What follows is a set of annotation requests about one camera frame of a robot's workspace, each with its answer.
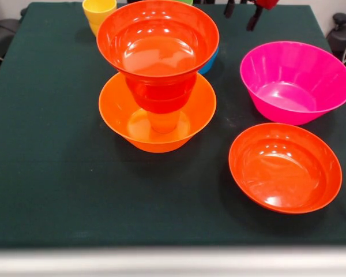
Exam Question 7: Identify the yellow cup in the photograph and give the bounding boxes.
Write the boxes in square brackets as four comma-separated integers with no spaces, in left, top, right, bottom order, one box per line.
[82,0,118,38]

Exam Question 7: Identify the large orange bowl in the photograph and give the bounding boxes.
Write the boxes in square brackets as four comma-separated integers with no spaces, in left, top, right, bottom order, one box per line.
[98,72,217,154]

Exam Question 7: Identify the blue bowl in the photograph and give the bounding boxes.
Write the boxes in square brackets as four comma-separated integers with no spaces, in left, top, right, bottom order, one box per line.
[198,47,220,75]

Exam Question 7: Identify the dark green table cloth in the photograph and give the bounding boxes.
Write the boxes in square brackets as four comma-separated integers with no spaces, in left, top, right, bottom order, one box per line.
[0,2,346,249]

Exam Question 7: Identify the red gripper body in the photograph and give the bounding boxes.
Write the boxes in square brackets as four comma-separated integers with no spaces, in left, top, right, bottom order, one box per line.
[255,0,279,11]

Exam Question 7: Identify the black round device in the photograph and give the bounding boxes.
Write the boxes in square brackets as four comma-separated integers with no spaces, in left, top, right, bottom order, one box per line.
[325,13,346,63]

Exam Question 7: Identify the orange cup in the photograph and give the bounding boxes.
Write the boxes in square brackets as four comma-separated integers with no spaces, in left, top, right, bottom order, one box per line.
[148,110,182,134]

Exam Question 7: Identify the large red bowl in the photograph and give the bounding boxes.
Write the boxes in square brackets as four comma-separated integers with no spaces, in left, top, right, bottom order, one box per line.
[228,122,343,215]
[96,0,220,87]

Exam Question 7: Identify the small red bowl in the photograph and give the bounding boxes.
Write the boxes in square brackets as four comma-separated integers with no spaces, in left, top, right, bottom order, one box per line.
[125,72,198,115]

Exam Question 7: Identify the large pink bowl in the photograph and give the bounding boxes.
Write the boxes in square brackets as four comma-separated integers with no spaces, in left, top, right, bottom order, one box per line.
[239,41,346,126]

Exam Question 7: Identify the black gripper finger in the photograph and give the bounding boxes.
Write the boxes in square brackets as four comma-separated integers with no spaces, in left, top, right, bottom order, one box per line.
[246,5,264,32]
[224,0,236,19]

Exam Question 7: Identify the red cup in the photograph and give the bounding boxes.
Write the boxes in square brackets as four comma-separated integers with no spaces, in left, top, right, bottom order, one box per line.
[145,83,191,101]

